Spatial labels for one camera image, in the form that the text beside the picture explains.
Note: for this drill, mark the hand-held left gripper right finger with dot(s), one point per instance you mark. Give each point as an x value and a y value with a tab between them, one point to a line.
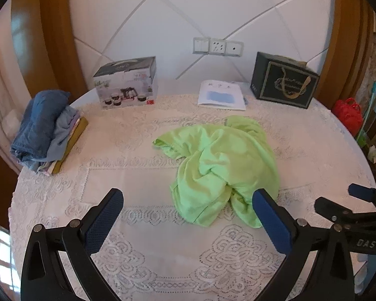
272	222

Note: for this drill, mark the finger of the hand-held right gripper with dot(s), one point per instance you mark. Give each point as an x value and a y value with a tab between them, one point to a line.
363	192
347	214

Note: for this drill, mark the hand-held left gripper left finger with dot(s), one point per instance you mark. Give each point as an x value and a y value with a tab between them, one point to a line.
103	222

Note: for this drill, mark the light green shirt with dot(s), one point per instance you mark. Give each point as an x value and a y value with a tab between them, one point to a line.
219	153

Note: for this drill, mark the white lace tablecloth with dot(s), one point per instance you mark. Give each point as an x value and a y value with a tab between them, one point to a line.
128	150

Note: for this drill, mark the red plastic bag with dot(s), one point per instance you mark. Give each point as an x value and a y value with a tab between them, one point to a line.
347	116

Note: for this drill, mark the folded olive yellow garment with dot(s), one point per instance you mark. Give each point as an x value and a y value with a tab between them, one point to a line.
72	141

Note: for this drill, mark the folded light blue garment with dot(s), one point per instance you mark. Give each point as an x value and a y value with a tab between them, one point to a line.
61	134

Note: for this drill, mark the black gift bag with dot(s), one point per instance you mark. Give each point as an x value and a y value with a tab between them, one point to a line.
285	84

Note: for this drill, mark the white booklet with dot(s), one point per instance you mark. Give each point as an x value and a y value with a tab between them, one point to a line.
219	95

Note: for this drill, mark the tea set cardboard box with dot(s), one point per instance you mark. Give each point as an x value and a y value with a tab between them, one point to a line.
125	81

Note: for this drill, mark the pale curtain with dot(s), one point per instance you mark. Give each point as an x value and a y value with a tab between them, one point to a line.
6	94

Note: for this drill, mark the wooden wall trim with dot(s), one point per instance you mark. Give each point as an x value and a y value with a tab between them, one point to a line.
341	37
56	37

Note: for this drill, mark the white five-hole wall socket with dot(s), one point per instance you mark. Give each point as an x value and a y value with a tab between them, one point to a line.
217	46

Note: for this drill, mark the white wall switch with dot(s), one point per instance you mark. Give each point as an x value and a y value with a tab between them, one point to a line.
201	45

